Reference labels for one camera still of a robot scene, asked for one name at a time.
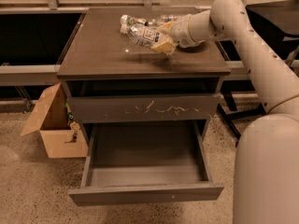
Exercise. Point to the white paper bowl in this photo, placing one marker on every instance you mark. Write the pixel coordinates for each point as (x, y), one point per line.
(185, 45)

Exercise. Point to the closed scratched grey upper drawer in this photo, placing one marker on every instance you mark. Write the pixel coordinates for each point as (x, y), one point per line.
(104, 109)

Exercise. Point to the green label crushed can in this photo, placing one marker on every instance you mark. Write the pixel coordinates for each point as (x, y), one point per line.
(129, 20)

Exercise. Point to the blue label plastic bottle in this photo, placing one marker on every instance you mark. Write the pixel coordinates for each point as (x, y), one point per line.
(141, 35)

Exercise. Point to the items in cardboard box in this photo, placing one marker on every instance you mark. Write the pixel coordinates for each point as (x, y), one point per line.
(71, 123)

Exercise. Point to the open cardboard box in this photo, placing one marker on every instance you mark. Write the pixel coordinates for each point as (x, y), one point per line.
(49, 118)

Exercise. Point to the dark grey drawer cabinet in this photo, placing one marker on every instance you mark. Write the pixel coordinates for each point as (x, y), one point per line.
(103, 62)

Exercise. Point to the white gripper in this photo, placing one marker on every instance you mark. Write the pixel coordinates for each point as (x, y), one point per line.
(180, 32)

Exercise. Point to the clear plastic water bottle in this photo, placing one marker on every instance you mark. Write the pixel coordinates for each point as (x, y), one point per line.
(163, 19)

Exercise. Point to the open grey middle drawer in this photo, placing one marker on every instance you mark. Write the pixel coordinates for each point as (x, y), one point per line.
(145, 162)

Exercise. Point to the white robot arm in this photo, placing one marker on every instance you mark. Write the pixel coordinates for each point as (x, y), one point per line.
(266, 181)

